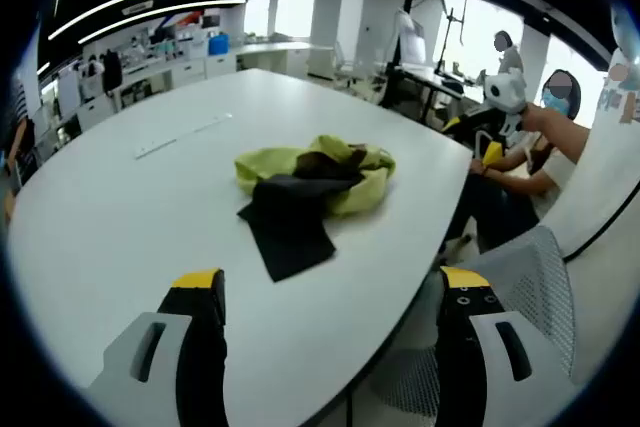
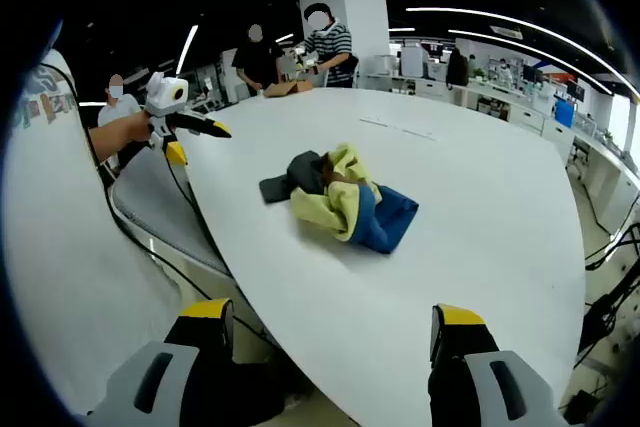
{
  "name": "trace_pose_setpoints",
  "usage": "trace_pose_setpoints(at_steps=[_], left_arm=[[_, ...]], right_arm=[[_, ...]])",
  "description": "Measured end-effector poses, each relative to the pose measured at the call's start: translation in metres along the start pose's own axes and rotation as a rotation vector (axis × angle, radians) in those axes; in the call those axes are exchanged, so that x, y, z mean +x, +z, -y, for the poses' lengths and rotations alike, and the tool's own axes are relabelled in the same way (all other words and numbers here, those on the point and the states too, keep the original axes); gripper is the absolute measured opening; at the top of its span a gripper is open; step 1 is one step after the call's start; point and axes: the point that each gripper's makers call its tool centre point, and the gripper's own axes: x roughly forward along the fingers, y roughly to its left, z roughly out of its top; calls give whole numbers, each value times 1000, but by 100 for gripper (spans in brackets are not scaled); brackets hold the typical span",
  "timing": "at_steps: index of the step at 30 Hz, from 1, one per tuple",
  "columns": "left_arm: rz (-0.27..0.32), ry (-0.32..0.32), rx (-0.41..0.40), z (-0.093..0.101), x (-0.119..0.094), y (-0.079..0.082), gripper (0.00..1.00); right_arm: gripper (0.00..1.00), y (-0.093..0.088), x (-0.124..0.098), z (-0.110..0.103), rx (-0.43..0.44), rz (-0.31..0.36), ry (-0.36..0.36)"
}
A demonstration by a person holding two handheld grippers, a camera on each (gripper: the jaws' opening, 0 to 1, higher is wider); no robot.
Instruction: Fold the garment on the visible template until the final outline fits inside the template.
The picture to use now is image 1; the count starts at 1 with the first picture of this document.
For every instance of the white cabinet row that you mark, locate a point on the white cabinet row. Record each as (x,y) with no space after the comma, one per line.
(260,59)

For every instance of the white pillar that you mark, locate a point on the white pillar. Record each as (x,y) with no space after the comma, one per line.
(335,22)

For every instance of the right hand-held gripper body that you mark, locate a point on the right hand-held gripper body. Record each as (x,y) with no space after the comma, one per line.
(509,94)

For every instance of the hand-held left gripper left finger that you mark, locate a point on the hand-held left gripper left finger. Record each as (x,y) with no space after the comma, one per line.
(150,397)

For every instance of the blue container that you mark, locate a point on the blue container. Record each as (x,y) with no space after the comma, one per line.
(218,44)

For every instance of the yellow black blue garment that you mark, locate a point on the yellow black blue garment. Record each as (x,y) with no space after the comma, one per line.
(290,217)

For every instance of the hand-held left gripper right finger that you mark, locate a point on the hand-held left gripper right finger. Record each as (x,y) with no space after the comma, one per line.
(480,387)

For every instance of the white template strip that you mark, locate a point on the white template strip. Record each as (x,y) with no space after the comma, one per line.
(180,138)

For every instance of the white mesh office chair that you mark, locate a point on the white mesh office chair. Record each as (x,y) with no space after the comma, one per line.
(530,277)

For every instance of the black pole stand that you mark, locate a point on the black pole stand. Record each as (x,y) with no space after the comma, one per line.
(452,32)

